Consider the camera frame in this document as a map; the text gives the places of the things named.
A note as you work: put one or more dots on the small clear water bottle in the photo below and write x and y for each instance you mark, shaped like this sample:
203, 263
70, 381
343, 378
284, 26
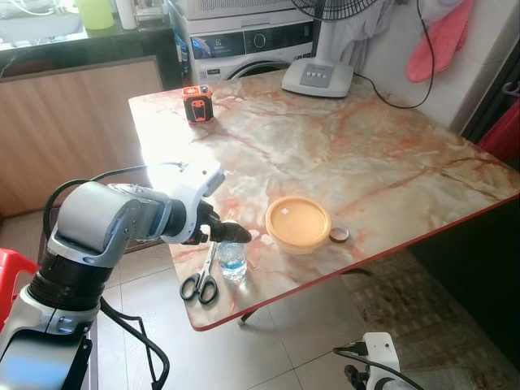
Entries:
233, 264

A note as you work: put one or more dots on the yellow lidded round container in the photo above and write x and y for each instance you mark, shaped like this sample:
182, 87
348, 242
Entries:
298, 221

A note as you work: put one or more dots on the black metal table leg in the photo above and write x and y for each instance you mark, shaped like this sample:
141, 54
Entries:
248, 317

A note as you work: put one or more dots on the small dark round cap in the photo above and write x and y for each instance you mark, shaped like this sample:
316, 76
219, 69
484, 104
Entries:
340, 236

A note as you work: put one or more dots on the orange black laser level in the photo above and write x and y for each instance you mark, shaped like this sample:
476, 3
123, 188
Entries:
197, 106

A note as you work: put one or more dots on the light wooden cabinet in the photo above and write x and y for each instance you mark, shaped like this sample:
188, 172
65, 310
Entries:
73, 130

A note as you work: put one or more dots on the white standing fan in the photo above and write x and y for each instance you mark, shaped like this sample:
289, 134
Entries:
317, 77

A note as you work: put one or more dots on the white front-load washing machine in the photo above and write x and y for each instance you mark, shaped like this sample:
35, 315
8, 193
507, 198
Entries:
244, 41

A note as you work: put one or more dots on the red fabric bundle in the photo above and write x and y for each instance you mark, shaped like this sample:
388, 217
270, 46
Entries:
504, 134

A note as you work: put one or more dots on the black kitchen counter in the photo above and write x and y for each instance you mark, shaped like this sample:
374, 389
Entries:
81, 45

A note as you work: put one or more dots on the brown patterned floor rug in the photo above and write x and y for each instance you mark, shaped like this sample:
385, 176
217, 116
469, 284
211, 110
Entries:
439, 325

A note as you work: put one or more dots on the white plastic bottle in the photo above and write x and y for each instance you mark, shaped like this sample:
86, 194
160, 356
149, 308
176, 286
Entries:
127, 12

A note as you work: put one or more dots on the grey hanging garment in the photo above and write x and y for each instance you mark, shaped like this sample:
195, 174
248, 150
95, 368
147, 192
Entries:
357, 32

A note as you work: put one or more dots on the green plastic cup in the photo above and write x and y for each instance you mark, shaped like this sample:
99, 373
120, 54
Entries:
95, 14

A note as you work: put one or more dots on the red hanging cloth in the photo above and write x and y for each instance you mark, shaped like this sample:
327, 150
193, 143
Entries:
443, 41

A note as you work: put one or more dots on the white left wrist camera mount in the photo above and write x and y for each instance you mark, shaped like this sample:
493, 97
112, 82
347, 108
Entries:
197, 187

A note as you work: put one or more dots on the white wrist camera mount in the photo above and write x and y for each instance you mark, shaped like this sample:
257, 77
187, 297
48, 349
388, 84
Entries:
380, 353
197, 187

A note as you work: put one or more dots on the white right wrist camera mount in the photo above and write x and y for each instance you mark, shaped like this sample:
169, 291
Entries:
380, 353

